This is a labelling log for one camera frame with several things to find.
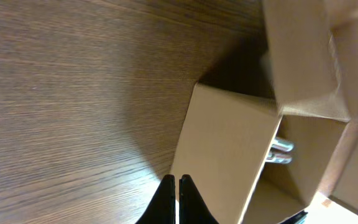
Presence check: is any blue whiteboard marker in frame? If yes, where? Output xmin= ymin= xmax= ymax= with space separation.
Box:
xmin=272 ymin=137 xmax=295 ymax=152

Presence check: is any black whiteboard marker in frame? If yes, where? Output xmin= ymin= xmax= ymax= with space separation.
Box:
xmin=265 ymin=152 xmax=292 ymax=164

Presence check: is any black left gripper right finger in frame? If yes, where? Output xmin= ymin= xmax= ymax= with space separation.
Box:
xmin=179 ymin=174 xmax=218 ymax=224

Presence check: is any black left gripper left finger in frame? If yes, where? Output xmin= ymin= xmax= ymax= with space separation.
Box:
xmin=136 ymin=174 xmax=176 ymax=224

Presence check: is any brown cardboard box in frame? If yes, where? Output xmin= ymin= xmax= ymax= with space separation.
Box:
xmin=171 ymin=0 xmax=358 ymax=223

